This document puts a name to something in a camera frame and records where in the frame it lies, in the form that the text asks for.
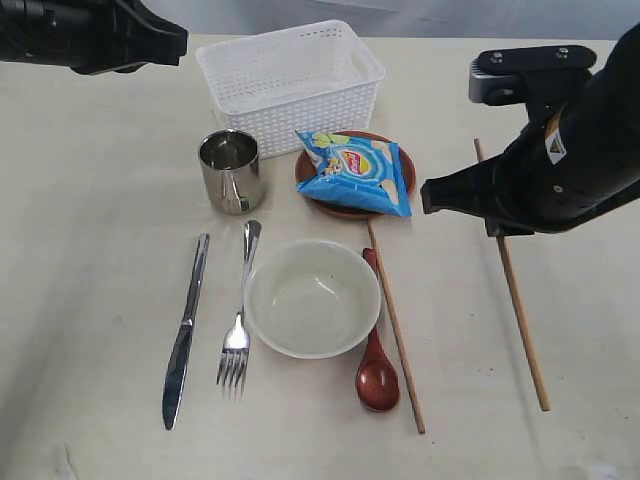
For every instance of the dark red wooden spoon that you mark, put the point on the dark red wooden spoon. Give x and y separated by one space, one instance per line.
376 380

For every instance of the brown wooden plate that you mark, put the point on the brown wooden plate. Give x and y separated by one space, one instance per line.
355 205

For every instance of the silver metal knife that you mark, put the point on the silver metal knife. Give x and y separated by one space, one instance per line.
176 372

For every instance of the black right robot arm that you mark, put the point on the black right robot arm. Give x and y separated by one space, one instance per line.
577 158

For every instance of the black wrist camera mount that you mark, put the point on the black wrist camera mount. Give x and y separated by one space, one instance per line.
541 78

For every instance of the white ceramic bowl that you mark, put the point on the white ceramic bowl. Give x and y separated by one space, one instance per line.
312 299

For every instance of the light wooden chopstick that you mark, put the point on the light wooden chopstick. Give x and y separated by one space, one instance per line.
403 356
520 310

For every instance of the shiny stainless steel cup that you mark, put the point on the shiny stainless steel cup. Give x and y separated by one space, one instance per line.
230 165

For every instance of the blue Lay's chips bag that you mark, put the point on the blue Lay's chips bag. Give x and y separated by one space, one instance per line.
357 172

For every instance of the white perforated plastic basket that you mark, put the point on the white perforated plastic basket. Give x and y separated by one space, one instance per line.
314 77

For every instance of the silver metal fork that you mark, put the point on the silver metal fork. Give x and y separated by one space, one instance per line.
237 341

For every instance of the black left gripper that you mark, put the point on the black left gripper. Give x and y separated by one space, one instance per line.
89 37

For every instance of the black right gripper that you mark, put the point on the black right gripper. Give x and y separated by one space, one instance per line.
584 164

